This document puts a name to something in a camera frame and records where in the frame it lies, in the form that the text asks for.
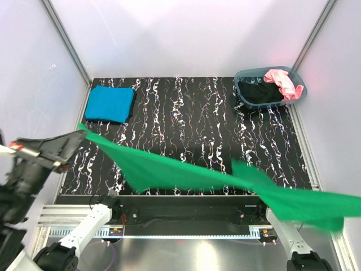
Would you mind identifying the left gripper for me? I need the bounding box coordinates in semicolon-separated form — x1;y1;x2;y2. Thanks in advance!
0;126;87;219

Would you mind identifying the green t-shirt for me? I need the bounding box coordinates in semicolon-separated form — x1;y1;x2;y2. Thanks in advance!
78;123;360;233

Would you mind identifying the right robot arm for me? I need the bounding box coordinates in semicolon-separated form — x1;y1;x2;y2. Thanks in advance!
256;204;332;271

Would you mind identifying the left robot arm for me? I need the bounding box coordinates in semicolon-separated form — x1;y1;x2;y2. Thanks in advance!
1;130;122;270

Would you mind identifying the folded blue t-shirt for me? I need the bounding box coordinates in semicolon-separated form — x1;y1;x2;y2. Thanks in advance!
85;85;137;124

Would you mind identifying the blue plastic basket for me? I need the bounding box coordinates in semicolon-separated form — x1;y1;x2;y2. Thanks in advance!
234;66;307;109

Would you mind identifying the black t-shirt in basket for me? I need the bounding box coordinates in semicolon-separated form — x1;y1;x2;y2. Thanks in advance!
238;81;284;104

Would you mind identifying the pink t-shirt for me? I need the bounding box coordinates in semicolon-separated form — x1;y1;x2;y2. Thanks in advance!
263;69;304;100

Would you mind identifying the slotted cable duct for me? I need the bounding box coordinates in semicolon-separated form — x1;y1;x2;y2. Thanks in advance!
47;224;263;240

